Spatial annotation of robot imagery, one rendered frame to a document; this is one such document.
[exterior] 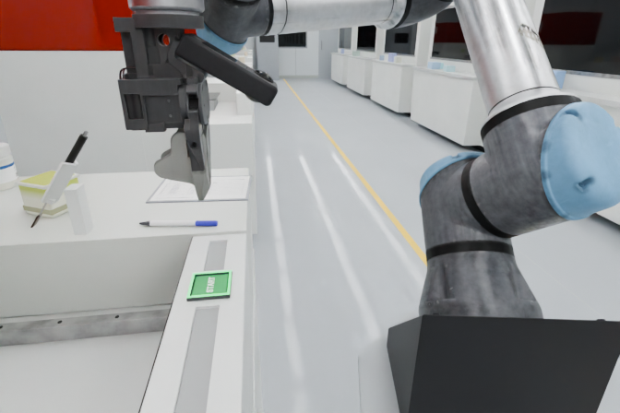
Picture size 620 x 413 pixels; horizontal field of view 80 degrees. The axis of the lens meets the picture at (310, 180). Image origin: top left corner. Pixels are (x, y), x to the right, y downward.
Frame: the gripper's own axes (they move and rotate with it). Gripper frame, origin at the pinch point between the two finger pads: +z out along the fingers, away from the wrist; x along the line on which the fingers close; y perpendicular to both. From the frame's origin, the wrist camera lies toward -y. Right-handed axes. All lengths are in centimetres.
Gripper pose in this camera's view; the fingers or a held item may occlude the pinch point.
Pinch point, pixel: (207, 189)
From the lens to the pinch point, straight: 48.3
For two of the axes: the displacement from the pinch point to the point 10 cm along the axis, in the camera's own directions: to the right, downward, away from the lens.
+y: -9.9, 0.5, -1.4
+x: 1.4, 3.5, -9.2
